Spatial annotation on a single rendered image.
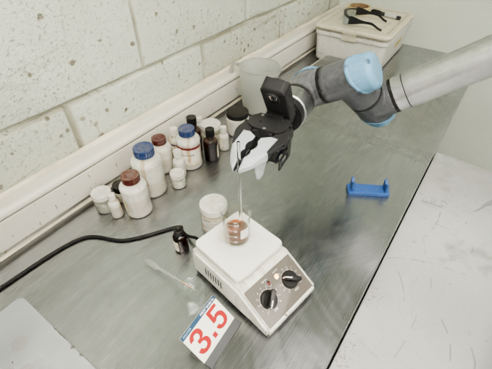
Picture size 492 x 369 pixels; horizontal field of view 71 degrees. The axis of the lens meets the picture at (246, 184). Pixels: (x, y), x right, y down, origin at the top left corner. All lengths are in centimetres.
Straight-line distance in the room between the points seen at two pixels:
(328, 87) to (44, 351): 68
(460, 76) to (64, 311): 85
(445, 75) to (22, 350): 89
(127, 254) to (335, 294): 43
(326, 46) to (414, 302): 111
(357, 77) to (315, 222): 32
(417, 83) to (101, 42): 67
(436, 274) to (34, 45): 89
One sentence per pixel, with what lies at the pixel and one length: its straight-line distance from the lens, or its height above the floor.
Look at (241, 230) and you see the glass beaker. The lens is 60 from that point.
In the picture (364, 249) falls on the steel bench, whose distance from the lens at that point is 78.
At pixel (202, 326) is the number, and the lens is 63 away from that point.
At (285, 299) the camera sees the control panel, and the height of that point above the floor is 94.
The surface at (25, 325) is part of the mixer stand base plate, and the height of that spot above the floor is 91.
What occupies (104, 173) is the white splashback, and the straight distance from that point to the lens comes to 91.
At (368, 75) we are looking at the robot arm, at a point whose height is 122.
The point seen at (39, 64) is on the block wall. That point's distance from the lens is 80.
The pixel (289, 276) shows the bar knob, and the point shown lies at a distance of 63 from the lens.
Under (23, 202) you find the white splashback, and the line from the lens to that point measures 83.
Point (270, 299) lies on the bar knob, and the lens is 61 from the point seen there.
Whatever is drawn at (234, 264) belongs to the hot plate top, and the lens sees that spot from 61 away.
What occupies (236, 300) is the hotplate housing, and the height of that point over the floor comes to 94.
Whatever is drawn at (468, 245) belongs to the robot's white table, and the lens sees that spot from 89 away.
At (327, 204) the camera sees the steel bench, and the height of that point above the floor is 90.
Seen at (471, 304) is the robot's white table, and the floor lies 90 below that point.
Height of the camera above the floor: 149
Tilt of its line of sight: 42 degrees down
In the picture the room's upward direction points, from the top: straight up
